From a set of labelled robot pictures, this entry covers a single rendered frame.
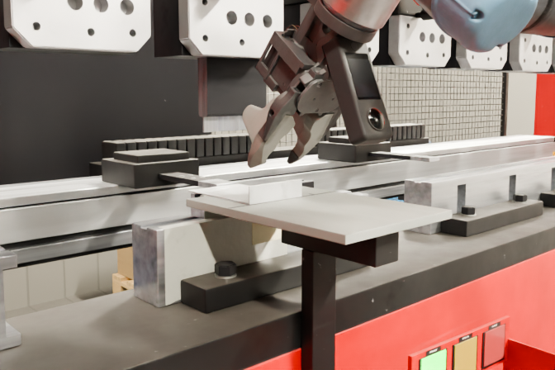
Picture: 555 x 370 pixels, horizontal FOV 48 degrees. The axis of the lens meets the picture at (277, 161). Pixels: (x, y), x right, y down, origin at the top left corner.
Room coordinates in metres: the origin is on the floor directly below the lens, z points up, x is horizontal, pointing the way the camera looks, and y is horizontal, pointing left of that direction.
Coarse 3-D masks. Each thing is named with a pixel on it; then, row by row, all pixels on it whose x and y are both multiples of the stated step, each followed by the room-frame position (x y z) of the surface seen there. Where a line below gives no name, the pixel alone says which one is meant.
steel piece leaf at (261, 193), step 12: (300, 180) 0.77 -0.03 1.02; (204, 192) 0.79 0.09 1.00; (216, 192) 0.79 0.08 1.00; (228, 192) 0.79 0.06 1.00; (240, 192) 0.79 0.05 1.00; (252, 192) 0.72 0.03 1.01; (264, 192) 0.73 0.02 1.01; (276, 192) 0.74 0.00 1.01; (288, 192) 0.76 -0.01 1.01; (300, 192) 0.77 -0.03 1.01
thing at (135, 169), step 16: (112, 160) 0.98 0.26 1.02; (128, 160) 0.96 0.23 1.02; (144, 160) 0.95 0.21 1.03; (160, 160) 0.97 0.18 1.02; (176, 160) 0.98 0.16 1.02; (192, 160) 1.00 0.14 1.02; (112, 176) 0.98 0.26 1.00; (128, 176) 0.94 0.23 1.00; (144, 176) 0.94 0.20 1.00; (160, 176) 0.95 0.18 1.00; (176, 176) 0.92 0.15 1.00; (192, 176) 0.92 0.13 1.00
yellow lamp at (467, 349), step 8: (456, 344) 0.71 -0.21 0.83; (464, 344) 0.71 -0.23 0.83; (472, 344) 0.73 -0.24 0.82; (456, 352) 0.70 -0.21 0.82; (464, 352) 0.71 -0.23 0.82; (472, 352) 0.73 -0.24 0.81; (456, 360) 0.70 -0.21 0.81; (464, 360) 0.72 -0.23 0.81; (472, 360) 0.73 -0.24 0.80; (456, 368) 0.70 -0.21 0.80; (464, 368) 0.72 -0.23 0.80; (472, 368) 0.73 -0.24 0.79
